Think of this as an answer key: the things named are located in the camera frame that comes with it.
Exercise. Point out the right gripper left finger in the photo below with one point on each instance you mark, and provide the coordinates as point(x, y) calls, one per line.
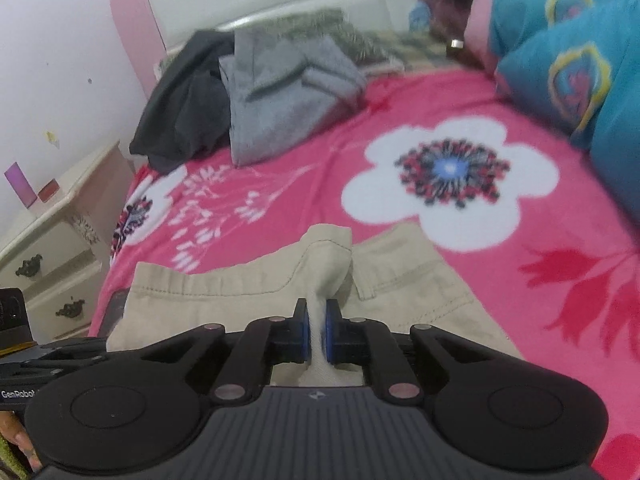
point(252, 354)

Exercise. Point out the white bedside nightstand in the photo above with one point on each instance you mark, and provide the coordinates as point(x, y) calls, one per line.
point(58, 253)

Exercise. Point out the person left hand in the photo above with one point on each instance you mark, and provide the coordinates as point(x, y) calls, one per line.
point(14, 431)

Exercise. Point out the patterned pillow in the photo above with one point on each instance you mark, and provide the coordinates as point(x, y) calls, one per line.
point(373, 51)

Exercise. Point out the pink floral bed sheet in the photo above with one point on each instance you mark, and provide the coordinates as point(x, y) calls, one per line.
point(509, 204)

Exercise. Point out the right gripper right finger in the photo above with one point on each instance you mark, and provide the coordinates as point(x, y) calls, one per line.
point(370, 345)

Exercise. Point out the black garment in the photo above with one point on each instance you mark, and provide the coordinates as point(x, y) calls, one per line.
point(188, 113)

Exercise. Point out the smartphone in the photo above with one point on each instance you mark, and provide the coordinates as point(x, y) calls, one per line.
point(113, 312)

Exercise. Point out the sleeping person head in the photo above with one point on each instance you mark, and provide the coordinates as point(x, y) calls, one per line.
point(445, 20)

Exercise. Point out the grey sweatshirt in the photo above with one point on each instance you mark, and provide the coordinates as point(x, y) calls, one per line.
point(284, 91)

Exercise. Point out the blue pink floral quilt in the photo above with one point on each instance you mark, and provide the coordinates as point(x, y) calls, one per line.
point(575, 65)

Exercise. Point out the beige trousers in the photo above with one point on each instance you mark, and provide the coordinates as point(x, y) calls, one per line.
point(396, 277)

